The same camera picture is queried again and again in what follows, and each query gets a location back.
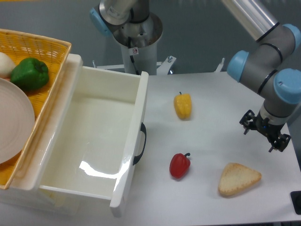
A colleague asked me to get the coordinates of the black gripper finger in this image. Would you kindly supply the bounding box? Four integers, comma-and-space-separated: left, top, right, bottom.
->
269, 133, 291, 152
239, 110, 256, 135

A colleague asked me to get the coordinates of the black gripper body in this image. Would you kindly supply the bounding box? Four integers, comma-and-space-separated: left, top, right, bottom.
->
255, 113, 284, 140

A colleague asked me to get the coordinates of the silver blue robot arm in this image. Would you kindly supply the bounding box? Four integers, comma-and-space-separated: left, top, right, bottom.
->
89, 0, 301, 151

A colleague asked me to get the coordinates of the triangle toasted bread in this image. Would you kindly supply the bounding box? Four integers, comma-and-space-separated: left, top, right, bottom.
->
218, 162, 261, 197

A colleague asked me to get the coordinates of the black object at table edge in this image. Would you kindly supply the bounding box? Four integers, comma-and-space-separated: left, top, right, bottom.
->
290, 191, 301, 215

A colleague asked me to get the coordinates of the yellow bell pepper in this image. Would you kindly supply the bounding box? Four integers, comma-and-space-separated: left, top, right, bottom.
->
174, 92, 192, 120

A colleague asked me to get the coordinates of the red bell pepper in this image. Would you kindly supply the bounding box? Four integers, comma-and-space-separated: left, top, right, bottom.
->
169, 153, 191, 179

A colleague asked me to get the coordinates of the white open drawer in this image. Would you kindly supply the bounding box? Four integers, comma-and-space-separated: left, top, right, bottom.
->
40, 67, 149, 217

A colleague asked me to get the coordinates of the yellow woven basket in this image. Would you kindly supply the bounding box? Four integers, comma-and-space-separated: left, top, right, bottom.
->
0, 29, 71, 189

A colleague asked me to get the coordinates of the green bell pepper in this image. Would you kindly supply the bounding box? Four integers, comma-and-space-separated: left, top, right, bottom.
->
10, 57, 49, 91

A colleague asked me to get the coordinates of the beige round plate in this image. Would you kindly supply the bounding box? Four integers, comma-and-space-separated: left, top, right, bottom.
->
0, 79, 35, 163

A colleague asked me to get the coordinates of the white drawer cabinet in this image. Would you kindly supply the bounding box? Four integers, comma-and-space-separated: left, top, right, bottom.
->
0, 54, 83, 214

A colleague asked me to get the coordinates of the white onion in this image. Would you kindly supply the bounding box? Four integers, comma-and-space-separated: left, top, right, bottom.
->
0, 52, 16, 79

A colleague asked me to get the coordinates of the black drawer handle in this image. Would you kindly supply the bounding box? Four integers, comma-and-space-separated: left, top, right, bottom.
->
133, 122, 147, 166

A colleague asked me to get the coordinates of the black cable on pedestal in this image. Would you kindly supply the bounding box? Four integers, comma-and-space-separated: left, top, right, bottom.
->
127, 37, 140, 75

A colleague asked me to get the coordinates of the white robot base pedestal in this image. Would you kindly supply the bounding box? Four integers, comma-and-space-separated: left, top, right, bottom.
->
90, 8, 176, 75

